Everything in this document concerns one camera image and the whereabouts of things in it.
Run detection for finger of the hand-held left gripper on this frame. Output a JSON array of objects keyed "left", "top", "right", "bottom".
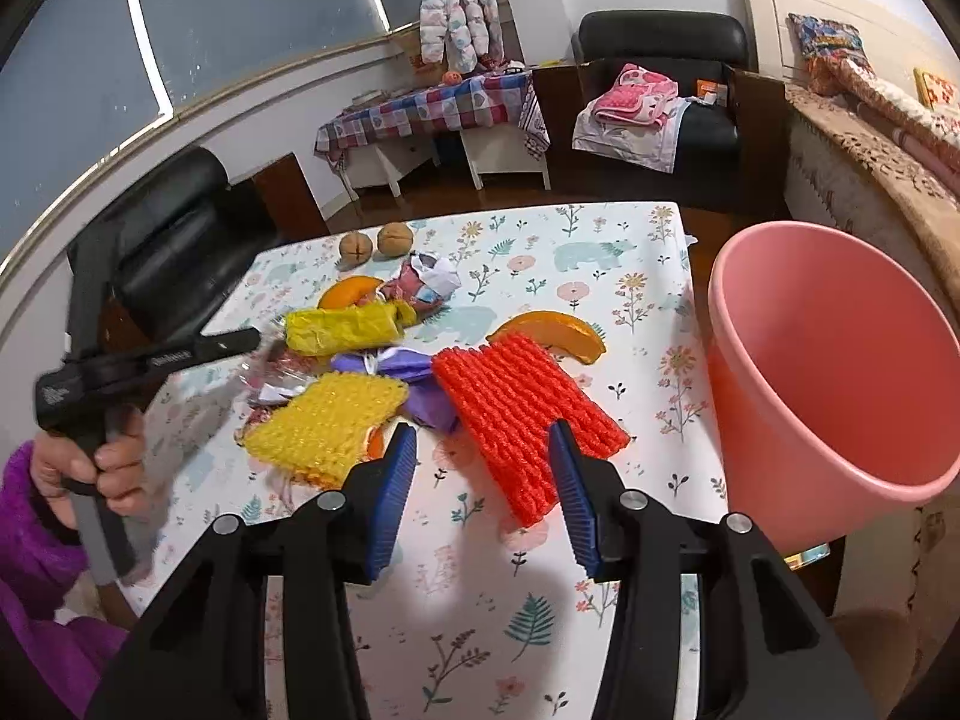
[{"left": 196, "top": 328, "right": 263, "bottom": 362}]

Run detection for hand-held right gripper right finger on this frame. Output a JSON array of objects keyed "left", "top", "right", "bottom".
[{"left": 547, "top": 420, "right": 878, "bottom": 720}]

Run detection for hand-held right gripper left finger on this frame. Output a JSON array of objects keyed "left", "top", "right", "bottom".
[{"left": 86, "top": 422, "right": 418, "bottom": 720}]

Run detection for clear plastic wrapper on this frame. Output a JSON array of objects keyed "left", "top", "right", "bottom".
[{"left": 240, "top": 349, "right": 331, "bottom": 410}]

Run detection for yellow foam fruit net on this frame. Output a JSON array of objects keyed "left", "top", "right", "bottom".
[{"left": 240, "top": 373, "right": 410, "bottom": 488}]

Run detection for red foam fruit net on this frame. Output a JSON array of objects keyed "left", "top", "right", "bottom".
[{"left": 431, "top": 336, "right": 631, "bottom": 528}]

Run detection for yellow plastic wrapper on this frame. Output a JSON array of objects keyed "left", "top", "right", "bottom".
[{"left": 283, "top": 300, "right": 417, "bottom": 357}]

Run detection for pink wrapper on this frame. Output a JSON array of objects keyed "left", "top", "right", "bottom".
[{"left": 379, "top": 253, "right": 460, "bottom": 316}]

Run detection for pink plastic bin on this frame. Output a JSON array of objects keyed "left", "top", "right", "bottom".
[{"left": 706, "top": 221, "right": 960, "bottom": 552}]

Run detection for person's left forearm purple sleeve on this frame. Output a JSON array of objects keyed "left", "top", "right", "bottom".
[{"left": 0, "top": 441, "right": 132, "bottom": 717}]

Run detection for person's left hand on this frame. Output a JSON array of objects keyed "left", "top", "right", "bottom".
[{"left": 30, "top": 411, "right": 151, "bottom": 518}]

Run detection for purple crumpled plastic bag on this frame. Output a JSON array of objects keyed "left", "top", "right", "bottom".
[{"left": 330, "top": 349, "right": 462, "bottom": 434}]

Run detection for black leather chair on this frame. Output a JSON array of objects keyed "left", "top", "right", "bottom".
[{"left": 67, "top": 146, "right": 331, "bottom": 361}]

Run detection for small orange fruit peel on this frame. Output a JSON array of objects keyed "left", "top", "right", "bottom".
[{"left": 317, "top": 275, "right": 385, "bottom": 311}]

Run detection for brown walnut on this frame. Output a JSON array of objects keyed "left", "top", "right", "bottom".
[
  {"left": 339, "top": 231, "right": 374, "bottom": 271},
  {"left": 376, "top": 221, "right": 416, "bottom": 260}
]

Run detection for large orange fruit peel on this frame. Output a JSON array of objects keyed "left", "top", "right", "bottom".
[{"left": 486, "top": 311, "right": 607, "bottom": 366}]

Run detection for floral tablecloth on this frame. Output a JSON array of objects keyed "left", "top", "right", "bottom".
[{"left": 124, "top": 201, "right": 732, "bottom": 720}]

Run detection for checkered cloth side table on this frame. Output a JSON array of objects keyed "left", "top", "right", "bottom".
[{"left": 315, "top": 71, "right": 552, "bottom": 166}]

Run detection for small white table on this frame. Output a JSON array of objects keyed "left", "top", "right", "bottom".
[{"left": 341, "top": 127, "right": 552, "bottom": 200}]

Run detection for pink patterned puffer jacket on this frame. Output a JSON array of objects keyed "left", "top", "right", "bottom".
[{"left": 418, "top": 0, "right": 505, "bottom": 76}]

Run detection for pink folded clothes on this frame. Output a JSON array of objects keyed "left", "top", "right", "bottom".
[{"left": 574, "top": 64, "right": 702, "bottom": 166}]

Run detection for brown leaf pattern blanket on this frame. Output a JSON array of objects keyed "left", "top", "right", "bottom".
[{"left": 784, "top": 82, "right": 960, "bottom": 301}]

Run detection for black leather armchair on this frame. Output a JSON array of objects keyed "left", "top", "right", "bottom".
[{"left": 532, "top": 11, "right": 788, "bottom": 211}]

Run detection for orange dotted quilt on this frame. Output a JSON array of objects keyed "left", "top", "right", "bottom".
[{"left": 814, "top": 52, "right": 960, "bottom": 188}]

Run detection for white bed headboard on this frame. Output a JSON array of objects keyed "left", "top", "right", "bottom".
[{"left": 739, "top": 0, "right": 938, "bottom": 91}]

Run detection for colourful printed pillow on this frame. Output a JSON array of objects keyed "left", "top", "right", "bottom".
[{"left": 787, "top": 13, "right": 875, "bottom": 76}]

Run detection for yellow floral pillow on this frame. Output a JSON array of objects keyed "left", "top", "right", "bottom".
[{"left": 913, "top": 67, "right": 960, "bottom": 110}]

